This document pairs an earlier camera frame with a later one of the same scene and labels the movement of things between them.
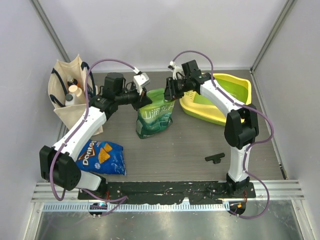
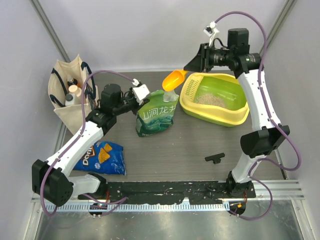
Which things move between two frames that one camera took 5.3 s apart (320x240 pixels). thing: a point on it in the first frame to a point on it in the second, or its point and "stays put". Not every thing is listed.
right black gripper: (170, 91) to (200, 63)
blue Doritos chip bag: (99, 157) stays put
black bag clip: (216, 159) stays put
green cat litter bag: (156, 117) stays put
